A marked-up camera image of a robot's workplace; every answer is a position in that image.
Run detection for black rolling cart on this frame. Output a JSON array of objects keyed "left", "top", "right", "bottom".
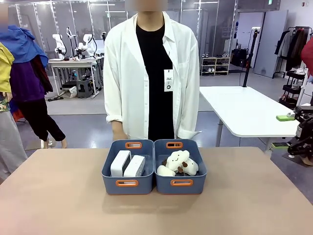
[{"left": 279, "top": 69, "right": 307, "bottom": 110}]

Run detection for mannequin yellow top grey trousers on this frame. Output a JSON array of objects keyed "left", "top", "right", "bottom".
[{"left": 0, "top": 41, "right": 28, "bottom": 184}]

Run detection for white cloud plush toy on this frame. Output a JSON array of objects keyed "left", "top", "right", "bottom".
[
  {"left": 156, "top": 165, "right": 177, "bottom": 177},
  {"left": 182, "top": 158, "right": 200, "bottom": 177},
  {"left": 162, "top": 150, "right": 191, "bottom": 172}
]

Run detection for mannequin purple shirt black trousers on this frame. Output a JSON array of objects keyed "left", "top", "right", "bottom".
[{"left": 0, "top": 24, "right": 67, "bottom": 149}]

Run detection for person's right forearm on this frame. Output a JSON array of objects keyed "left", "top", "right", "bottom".
[{"left": 111, "top": 120, "right": 126, "bottom": 134}]

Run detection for black light stand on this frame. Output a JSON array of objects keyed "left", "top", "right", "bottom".
[{"left": 242, "top": 28, "right": 260, "bottom": 88}]

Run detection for person's right hand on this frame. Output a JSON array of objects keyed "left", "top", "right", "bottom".
[{"left": 112, "top": 131, "right": 129, "bottom": 142}]

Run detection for white background table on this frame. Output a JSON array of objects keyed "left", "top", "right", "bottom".
[{"left": 199, "top": 86, "right": 307, "bottom": 157}]

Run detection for grey plastic stool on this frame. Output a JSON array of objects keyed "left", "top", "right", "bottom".
[{"left": 76, "top": 79, "right": 93, "bottom": 99}]

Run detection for black suitcase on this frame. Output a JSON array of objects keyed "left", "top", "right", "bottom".
[{"left": 230, "top": 48, "right": 250, "bottom": 69}]

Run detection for person in white shirt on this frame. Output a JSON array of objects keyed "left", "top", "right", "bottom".
[{"left": 103, "top": 0, "right": 203, "bottom": 141}]

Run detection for clothes rack with coats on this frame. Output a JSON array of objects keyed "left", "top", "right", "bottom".
[{"left": 272, "top": 26, "right": 313, "bottom": 79}]

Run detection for white name badge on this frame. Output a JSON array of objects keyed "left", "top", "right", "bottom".
[{"left": 163, "top": 69, "right": 175, "bottom": 93}]

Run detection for wooden shoe rack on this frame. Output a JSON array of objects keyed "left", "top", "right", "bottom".
[{"left": 201, "top": 56, "right": 231, "bottom": 76}]

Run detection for red garment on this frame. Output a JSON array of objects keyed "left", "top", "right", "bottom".
[{"left": 300, "top": 37, "right": 313, "bottom": 77}]

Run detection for white digital clock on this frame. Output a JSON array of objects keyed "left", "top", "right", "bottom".
[
  {"left": 123, "top": 155, "right": 147, "bottom": 177},
  {"left": 110, "top": 150, "right": 132, "bottom": 177}
]

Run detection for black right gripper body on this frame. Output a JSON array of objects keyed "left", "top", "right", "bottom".
[{"left": 296, "top": 119, "right": 313, "bottom": 142}]

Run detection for white background workbench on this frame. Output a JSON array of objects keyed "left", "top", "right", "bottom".
[{"left": 47, "top": 57, "right": 105, "bottom": 96}]

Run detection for blue basket orange handles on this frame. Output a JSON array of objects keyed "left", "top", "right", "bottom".
[
  {"left": 101, "top": 139, "right": 155, "bottom": 196},
  {"left": 154, "top": 139, "right": 208, "bottom": 195}
]

